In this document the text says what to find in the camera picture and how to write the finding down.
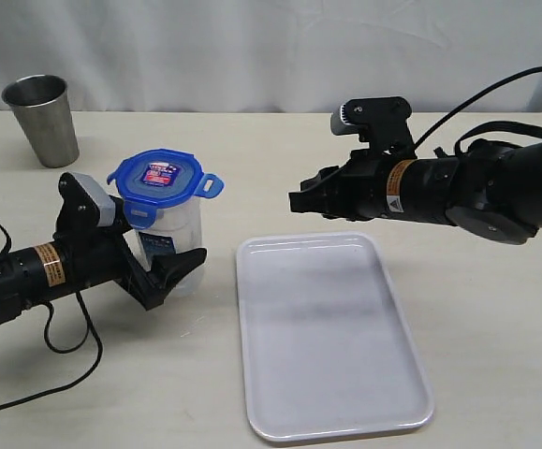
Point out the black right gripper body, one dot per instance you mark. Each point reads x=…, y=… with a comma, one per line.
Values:
x=356, y=190

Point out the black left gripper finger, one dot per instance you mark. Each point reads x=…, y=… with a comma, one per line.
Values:
x=119, y=224
x=151, y=288

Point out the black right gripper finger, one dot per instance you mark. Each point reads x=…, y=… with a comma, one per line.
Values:
x=314, y=201
x=326, y=180

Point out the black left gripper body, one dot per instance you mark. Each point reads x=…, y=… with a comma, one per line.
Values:
x=90, y=259

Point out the blue plastic lid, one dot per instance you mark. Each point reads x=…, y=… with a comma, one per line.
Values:
x=161, y=179

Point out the clear tall plastic container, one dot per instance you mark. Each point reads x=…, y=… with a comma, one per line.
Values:
x=168, y=230

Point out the stainless steel cup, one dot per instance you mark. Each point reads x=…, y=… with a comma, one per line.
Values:
x=41, y=107

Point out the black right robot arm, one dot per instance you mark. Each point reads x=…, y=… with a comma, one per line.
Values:
x=492, y=190

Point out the white rectangular plastic tray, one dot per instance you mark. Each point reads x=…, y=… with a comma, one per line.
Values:
x=327, y=353

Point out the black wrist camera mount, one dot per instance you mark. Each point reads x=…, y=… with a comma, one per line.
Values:
x=83, y=203

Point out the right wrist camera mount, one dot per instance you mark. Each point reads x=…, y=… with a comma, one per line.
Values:
x=381, y=122

